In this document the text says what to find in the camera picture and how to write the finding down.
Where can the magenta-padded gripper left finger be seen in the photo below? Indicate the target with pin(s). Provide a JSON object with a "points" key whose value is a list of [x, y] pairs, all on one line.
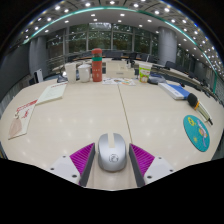
{"points": [[82, 158]]}

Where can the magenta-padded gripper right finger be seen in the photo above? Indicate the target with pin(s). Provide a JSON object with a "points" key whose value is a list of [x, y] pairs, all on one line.
{"points": [[142, 158]]}

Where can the silver computer mouse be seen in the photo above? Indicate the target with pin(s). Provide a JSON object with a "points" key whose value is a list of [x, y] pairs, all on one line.
{"points": [[112, 153]]}

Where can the round teal mouse pad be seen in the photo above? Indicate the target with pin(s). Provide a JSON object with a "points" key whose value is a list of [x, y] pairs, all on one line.
{"points": [[196, 133]]}

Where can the cream booklet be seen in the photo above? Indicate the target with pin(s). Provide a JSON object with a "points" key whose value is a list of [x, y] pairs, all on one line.
{"points": [[51, 93]]}

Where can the red and white leaflet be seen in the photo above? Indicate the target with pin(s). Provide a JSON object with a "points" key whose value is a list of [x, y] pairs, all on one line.
{"points": [[22, 118]]}

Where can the blue and white book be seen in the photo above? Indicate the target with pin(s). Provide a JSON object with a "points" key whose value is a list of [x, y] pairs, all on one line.
{"points": [[175, 90]]}

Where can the black desk console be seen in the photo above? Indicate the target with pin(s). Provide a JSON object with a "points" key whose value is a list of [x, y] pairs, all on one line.
{"points": [[156, 79]]}

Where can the colourful printed leaflet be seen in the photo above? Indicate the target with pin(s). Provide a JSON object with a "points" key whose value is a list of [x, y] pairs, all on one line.
{"points": [[118, 81]]}

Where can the white lidded cup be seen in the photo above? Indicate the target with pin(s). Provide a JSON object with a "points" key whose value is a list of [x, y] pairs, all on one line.
{"points": [[84, 73]]}

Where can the green-printed paper cup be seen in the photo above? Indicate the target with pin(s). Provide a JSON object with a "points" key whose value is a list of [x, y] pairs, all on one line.
{"points": [[145, 73]]}

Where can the red drink bottle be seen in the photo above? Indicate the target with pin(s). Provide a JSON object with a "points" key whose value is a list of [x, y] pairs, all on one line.
{"points": [[97, 68]]}

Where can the beige cardboard box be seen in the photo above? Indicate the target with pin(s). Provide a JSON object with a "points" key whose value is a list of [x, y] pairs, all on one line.
{"points": [[118, 70]]}

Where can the dark office chairs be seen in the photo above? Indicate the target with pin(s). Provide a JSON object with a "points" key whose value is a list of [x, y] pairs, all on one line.
{"points": [[133, 56]]}

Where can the ceiling lights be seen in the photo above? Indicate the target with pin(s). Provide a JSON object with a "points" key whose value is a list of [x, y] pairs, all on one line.
{"points": [[87, 4]]}

